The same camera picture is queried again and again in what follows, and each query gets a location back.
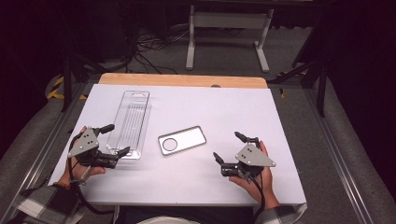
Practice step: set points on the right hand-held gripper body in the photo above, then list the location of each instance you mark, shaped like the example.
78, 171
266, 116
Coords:
252, 158

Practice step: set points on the white metal stand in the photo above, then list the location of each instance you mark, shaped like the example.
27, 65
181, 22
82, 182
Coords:
230, 20

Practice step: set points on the clear plastic tray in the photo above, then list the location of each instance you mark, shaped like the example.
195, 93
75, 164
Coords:
130, 123

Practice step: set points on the white table board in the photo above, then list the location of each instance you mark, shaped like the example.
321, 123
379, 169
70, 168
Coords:
218, 112

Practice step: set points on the yellow floor tape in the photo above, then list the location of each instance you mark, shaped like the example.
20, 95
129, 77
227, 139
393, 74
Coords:
56, 90

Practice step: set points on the aluminium floor rail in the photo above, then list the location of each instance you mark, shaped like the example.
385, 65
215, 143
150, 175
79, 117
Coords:
37, 155
336, 149

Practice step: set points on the black metal stand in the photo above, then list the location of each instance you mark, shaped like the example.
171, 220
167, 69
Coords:
67, 81
320, 84

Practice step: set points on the person's left hand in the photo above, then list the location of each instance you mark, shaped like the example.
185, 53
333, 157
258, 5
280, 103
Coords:
81, 172

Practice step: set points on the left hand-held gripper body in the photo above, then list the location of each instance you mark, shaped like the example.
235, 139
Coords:
83, 143

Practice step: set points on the person's right hand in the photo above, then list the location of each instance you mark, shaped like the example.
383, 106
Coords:
261, 186

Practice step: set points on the grey phone case round hole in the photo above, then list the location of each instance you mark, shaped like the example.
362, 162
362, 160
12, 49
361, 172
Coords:
188, 138

